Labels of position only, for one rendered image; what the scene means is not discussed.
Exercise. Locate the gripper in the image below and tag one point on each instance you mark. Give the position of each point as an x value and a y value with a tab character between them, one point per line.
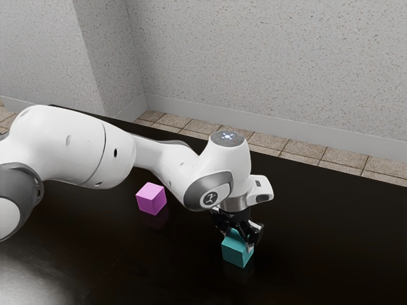
231	217

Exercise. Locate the pink block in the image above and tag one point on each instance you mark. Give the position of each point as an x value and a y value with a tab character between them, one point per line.
149	198

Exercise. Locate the teal block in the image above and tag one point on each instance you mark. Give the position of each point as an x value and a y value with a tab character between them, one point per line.
235	251

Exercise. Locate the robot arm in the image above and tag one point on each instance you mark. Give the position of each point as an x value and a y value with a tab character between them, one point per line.
79	149

